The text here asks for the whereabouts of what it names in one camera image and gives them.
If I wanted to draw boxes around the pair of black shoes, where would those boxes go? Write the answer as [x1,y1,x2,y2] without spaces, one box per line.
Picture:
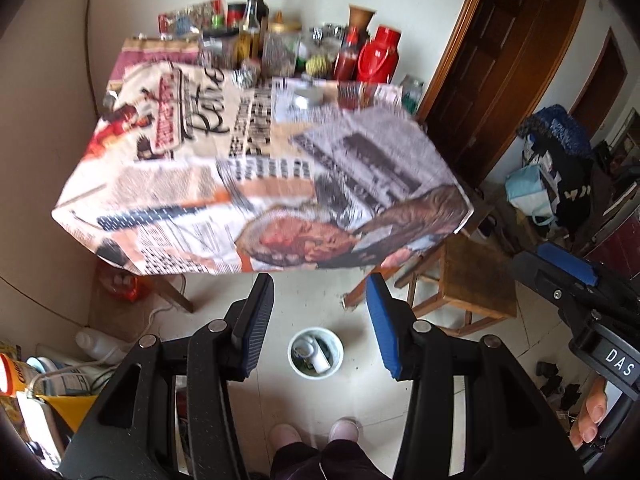
[537,360,581,411]

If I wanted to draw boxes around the black lid plastic jar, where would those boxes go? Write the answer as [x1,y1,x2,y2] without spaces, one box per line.
[199,29,240,68]

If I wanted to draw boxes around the thin wooden stick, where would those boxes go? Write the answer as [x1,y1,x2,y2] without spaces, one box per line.
[86,0,101,116]

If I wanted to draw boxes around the person's dark pants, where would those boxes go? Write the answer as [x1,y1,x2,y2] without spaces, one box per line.
[270,439,391,480]

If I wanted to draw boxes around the red nut snack bag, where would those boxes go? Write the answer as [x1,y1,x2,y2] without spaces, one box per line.
[159,0,228,36]

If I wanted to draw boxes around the clear bottle with dark cap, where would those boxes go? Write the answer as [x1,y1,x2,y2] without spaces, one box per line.
[239,0,261,61]

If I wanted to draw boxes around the red thermos flask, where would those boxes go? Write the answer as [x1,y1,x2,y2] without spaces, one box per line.
[356,25,402,85]

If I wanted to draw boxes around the green custard apple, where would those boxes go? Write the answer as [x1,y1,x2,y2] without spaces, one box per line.
[305,55,335,78]

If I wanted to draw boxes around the yellow paper bag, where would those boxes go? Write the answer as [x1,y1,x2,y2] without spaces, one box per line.
[17,390,101,461]

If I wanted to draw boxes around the wooden stool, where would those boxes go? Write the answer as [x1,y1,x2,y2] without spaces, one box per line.
[395,237,518,338]

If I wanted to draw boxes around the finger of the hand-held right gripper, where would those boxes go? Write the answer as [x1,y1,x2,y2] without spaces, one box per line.
[510,252,601,321]
[542,242,640,306]

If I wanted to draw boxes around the person's right hand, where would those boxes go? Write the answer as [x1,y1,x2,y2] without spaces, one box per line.
[569,377,608,451]

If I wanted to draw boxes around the pink paper bag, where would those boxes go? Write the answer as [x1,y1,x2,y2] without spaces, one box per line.
[117,35,201,73]

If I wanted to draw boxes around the white plastic jug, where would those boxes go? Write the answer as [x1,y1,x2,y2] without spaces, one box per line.
[75,329,132,363]

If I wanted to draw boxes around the silver foil bag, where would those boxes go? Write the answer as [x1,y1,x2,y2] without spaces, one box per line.
[310,24,346,43]

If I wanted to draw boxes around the brown wooden door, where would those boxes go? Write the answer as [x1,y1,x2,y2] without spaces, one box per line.
[417,0,588,186]
[570,27,628,141]

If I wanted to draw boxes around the pile of dark clothes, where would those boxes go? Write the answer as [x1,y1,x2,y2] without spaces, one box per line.
[517,105,608,241]

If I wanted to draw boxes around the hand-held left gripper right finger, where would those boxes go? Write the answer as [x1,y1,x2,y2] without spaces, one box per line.
[365,272,586,480]

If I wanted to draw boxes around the gold lid plastic jar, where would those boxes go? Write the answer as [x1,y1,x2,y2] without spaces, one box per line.
[262,20,302,76]

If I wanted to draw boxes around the round silver tin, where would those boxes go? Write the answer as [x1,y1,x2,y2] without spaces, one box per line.
[292,87,323,111]

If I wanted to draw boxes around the red sauce bottle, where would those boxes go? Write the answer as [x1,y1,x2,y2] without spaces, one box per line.
[334,27,360,81]

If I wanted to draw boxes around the red plastic bag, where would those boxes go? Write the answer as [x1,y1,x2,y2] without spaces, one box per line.
[96,262,140,303]

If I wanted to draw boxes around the white trash bucket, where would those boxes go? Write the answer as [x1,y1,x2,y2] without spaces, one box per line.
[287,327,345,378]

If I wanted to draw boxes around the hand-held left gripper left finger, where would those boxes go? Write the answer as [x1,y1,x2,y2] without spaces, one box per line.
[59,272,276,480]

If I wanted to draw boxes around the person's pink slipper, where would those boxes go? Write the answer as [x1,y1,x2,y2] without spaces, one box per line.
[327,419,362,445]
[270,424,303,453]

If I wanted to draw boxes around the newspaper print tablecloth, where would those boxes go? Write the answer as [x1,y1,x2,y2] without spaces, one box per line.
[51,57,476,276]

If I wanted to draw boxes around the brown clay vase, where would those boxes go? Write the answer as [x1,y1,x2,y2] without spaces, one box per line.
[348,4,376,36]

